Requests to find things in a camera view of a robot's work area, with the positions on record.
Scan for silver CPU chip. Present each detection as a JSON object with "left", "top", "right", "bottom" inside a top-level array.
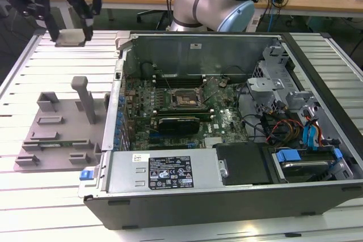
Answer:
[{"left": 55, "top": 29, "right": 86, "bottom": 48}]

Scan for black RAM slot row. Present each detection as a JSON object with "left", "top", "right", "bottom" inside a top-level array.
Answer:
[
  {"left": 152, "top": 72, "right": 207, "bottom": 89},
  {"left": 153, "top": 106, "right": 214, "bottom": 121}
]

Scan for grey parts rack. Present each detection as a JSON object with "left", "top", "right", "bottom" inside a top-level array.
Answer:
[{"left": 14, "top": 76, "right": 112, "bottom": 173}]

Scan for metal socket cover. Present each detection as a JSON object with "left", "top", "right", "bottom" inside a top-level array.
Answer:
[{"left": 197, "top": 78, "right": 213, "bottom": 104}]

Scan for green RAM stick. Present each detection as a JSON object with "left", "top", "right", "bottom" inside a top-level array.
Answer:
[{"left": 38, "top": 139, "right": 88, "bottom": 150}]

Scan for black graphics card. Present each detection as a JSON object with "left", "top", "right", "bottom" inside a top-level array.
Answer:
[{"left": 157, "top": 114, "right": 201, "bottom": 135}]

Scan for green motherboard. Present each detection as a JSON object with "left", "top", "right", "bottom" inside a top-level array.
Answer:
[{"left": 124, "top": 76, "right": 250, "bottom": 152}]

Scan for grey power supply unit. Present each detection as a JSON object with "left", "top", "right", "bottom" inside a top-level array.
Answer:
[{"left": 106, "top": 150, "right": 225, "bottom": 193}]

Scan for small silver heatsink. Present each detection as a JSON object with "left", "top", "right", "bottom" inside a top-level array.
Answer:
[{"left": 204, "top": 137, "right": 225, "bottom": 148}]

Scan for grey metal drive cage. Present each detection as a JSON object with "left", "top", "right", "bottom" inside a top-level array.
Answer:
[{"left": 246, "top": 44, "right": 320, "bottom": 118}]

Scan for black power supply label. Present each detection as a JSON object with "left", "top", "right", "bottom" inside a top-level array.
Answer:
[{"left": 149, "top": 155, "right": 193, "bottom": 189}]

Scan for black plastic shroud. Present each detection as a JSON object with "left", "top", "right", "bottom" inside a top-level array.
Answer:
[{"left": 212, "top": 142, "right": 275, "bottom": 186}]

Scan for open black PC case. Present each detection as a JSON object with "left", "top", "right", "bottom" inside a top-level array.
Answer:
[{"left": 83, "top": 31, "right": 363, "bottom": 231}]

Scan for hard disk blue carrier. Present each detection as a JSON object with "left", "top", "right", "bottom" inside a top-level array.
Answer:
[{"left": 271, "top": 147, "right": 345, "bottom": 184}]

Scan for red yellow power wires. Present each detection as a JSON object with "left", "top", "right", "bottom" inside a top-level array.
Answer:
[{"left": 266, "top": 118, "right": 303, "bottom": 142}]

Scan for blue SATA wire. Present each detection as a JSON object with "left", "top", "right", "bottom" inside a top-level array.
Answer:
[{"left": 302, "top": 121, "right": 321, "bottom": 152}]

